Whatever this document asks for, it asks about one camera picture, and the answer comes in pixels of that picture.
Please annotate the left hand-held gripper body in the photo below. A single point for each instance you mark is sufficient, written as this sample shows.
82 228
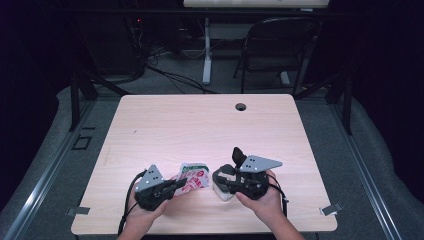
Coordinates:
151 196

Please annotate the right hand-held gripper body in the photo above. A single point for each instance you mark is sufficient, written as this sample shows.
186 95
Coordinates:
253 185

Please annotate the clear jar with black lid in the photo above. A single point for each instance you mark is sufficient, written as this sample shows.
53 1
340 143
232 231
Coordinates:
224 196

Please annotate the pink and clear plastic bag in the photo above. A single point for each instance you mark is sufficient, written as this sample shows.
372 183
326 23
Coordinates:
195 176

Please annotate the person's left hand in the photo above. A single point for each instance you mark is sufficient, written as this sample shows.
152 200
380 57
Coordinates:
141 218

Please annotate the person's right hand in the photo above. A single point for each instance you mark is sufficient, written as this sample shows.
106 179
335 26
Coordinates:
266 205

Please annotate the grey tape piece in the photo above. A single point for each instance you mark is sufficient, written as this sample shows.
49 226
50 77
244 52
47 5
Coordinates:
80 210
331 209

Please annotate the white desk leg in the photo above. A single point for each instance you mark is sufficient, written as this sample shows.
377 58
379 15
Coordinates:
285 79
207 66

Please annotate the black folding chair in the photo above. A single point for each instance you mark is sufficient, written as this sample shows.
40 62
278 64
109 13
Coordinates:
273 63

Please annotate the black equipment cabinet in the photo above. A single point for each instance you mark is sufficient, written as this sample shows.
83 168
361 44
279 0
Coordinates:
113 46

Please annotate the aluminium floor rail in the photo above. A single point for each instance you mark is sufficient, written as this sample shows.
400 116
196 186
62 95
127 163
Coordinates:
366 176
43 186

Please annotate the black metal frame stand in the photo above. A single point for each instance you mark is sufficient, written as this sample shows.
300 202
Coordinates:
348 106
74 100

